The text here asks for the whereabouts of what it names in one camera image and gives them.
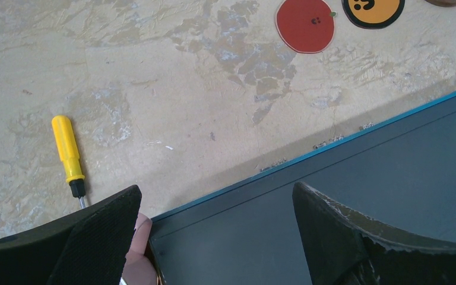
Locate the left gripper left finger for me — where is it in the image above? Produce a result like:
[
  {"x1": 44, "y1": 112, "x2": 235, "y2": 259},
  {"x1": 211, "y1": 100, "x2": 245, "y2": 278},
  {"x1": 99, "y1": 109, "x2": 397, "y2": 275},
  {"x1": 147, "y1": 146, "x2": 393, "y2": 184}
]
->
[{"x1": 0, "y1": 185, "x2": 142, "y2": 284}]

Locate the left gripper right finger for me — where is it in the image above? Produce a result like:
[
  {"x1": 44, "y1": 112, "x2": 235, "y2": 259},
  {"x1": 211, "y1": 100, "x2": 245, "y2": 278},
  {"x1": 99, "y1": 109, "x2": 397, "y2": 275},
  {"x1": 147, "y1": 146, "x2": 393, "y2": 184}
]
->
[{"x1": 292, "y1": 182, "x2": 456, "y2": 284}]

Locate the red apple coaster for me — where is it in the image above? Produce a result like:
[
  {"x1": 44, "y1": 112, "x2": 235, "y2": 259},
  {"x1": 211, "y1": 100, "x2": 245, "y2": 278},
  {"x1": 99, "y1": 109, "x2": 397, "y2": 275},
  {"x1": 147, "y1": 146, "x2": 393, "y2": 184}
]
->
[{"x1": 275, "y1": 0, "x2": 335, "y2": 54}]

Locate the orange smiley coaster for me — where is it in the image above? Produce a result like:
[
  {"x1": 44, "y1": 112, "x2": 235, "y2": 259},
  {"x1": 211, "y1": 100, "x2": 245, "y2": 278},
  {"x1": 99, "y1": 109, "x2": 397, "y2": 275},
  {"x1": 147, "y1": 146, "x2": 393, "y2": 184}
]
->
[{"x1": 341, "y1": 0, "x2": 405, "y2": 29}]

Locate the dark brown wooden coaster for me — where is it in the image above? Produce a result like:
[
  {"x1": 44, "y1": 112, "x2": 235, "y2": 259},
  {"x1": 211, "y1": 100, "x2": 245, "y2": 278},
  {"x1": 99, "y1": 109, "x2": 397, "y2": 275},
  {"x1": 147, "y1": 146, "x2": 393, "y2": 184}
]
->
[{"x1": 426, "y1": 0, "x2": 456, "y2": 7}]

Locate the dark rectangular board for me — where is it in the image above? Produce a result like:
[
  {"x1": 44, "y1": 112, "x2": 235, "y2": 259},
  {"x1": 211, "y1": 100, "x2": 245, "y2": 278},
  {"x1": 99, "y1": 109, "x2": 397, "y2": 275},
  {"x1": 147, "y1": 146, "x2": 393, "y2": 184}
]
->
[{"x1": 150, "y1": 92, "x2": 456, "y2": 284}]

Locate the pink handled white mug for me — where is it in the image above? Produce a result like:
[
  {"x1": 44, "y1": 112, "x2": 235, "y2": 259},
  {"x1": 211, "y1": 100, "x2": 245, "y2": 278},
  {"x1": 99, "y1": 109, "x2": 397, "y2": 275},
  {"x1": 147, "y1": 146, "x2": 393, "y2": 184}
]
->
[{"x1": 119, "y1": 213, "x2": 158, "y2": 284}]

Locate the yellow handled screwdriver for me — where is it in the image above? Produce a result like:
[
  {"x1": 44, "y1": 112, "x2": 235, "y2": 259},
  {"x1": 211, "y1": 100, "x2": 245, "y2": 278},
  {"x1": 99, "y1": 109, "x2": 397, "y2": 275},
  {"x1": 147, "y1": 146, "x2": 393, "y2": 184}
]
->
[{"x1": 51, "y1": 115, "x2": 86, "y2": 209}]

